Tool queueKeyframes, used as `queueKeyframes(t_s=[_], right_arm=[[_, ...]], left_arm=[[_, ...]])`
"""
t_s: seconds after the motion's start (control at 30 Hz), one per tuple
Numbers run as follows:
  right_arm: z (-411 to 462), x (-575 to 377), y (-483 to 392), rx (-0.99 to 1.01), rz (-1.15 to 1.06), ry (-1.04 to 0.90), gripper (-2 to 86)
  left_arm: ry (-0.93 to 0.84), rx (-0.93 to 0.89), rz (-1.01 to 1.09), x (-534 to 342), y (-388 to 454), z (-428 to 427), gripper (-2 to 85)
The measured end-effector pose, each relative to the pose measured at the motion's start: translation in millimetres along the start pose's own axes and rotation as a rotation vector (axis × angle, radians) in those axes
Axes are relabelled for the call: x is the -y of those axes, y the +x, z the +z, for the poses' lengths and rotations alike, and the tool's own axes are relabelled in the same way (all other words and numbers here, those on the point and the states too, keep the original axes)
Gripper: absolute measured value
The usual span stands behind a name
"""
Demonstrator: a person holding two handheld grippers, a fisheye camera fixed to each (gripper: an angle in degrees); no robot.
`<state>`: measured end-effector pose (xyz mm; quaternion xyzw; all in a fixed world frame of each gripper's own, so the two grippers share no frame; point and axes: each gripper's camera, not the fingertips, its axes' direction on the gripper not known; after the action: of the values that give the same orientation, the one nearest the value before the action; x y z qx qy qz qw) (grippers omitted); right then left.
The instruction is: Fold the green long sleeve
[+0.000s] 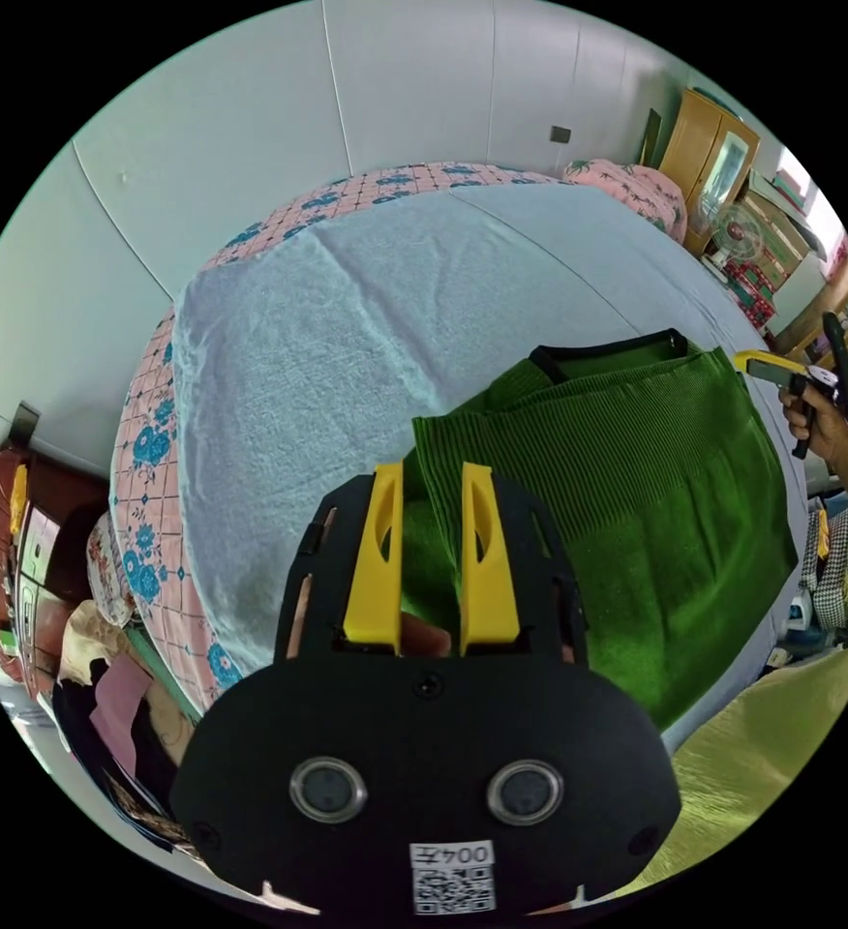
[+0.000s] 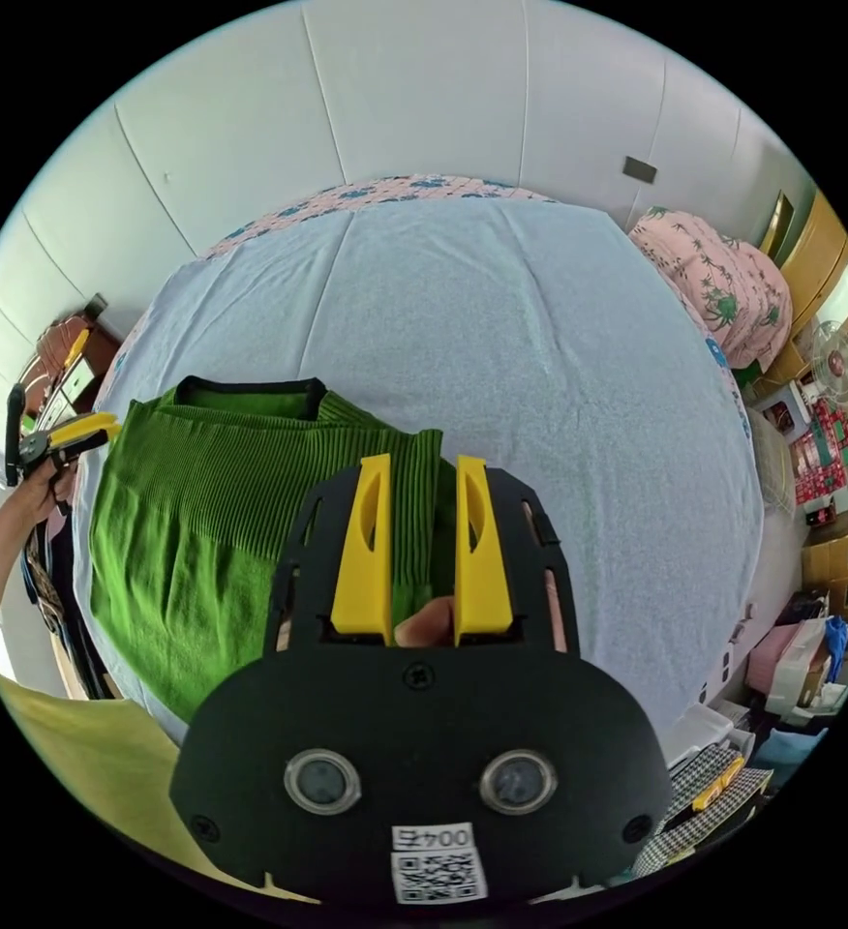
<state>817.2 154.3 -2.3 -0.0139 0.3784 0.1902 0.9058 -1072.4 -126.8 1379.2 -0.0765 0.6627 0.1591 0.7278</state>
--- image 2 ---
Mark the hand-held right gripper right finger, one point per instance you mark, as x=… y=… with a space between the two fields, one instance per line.
x=483 y=559

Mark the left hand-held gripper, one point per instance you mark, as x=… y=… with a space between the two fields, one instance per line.
x=50 y=451

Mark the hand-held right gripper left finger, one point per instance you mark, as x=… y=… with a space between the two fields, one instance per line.
x=357 y=551

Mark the green long sleeve sweater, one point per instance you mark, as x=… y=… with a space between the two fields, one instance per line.
x=192 y=522

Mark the person's left hand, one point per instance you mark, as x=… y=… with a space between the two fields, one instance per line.
x=41 y=490

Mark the person's right hand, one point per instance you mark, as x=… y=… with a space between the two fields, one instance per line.
x=424 y=623

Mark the pile of clothes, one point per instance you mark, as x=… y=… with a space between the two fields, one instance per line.
x=57 y=588

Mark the bed with white sheet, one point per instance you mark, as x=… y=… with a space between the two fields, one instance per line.
x=511 y=377

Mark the houndstooth patterned cloth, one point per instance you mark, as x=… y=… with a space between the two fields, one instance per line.
x=707 y=798

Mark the person's body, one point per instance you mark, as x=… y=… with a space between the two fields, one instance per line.
x=83 y=769

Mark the pink rolled blanket, palm print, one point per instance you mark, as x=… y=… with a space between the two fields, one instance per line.
x=729 y=290

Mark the standing fan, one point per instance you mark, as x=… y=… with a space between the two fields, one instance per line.
x=839 y=363

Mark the wooden cupboard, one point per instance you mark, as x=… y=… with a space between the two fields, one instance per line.
x=812 y=268

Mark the grey wall plate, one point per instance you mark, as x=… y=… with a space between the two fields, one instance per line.
x=639 y=169

